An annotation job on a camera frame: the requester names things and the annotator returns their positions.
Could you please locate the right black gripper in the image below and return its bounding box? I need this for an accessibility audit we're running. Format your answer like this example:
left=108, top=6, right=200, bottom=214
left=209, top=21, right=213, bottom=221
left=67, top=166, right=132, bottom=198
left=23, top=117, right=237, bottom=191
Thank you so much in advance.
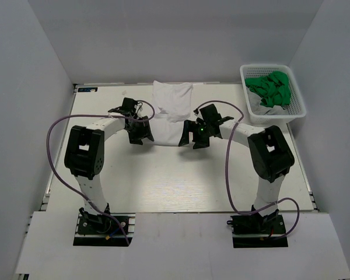
left=179, top=120, right=211, bottom=149

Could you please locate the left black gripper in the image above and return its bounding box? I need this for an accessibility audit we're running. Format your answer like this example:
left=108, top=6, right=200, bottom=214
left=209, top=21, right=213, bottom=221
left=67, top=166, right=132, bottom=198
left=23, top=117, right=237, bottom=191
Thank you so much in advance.
left=126, top=115, right=155, bottom=145

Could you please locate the white t shirt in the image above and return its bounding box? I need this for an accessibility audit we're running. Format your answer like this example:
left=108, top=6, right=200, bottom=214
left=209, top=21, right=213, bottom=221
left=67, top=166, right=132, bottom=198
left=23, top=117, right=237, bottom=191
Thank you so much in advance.
left=150, top=80, right=193, bottom=146

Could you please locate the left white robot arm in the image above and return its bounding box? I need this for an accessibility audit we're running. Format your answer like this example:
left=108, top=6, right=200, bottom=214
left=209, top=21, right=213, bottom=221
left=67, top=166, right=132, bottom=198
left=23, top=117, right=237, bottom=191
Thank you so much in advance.
left=64, top=97, right=154, bottom=233

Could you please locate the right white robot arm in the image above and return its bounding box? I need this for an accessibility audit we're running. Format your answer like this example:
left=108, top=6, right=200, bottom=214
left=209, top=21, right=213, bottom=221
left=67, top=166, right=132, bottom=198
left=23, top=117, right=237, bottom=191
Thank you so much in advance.
left=178, top=104, right=295, bottom=233

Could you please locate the grey t shirt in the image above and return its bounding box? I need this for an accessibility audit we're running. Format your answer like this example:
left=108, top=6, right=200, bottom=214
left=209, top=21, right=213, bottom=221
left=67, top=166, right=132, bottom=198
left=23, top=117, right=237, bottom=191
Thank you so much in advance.
left=248, top=93, right=287, bottom=116

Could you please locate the blue label sticker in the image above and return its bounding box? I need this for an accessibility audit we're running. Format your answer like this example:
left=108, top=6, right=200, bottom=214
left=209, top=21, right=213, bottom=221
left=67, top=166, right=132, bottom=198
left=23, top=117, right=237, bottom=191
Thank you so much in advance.
left=77, top=87, right=98, bottom=93

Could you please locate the white plastic basket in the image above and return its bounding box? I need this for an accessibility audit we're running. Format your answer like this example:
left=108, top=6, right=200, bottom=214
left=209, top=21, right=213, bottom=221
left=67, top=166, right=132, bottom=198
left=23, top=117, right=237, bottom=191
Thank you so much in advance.
left=240, top=64, right=306, bottom=125

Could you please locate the green t shirt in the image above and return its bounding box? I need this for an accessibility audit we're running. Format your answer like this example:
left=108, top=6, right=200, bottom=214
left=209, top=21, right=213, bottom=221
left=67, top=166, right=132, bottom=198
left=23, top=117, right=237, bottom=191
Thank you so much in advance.
left=244, top=71, right=291, bottom=108

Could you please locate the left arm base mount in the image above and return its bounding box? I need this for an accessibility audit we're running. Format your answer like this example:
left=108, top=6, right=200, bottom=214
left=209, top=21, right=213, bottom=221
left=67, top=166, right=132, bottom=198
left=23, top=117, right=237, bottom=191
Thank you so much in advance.
left=73, top=208, right=135, bottom=247

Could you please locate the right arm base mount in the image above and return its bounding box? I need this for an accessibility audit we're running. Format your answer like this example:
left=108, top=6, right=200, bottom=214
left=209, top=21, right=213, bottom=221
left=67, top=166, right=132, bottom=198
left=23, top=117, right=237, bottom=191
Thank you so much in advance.
left=226, top=210, right=288, bottom=249

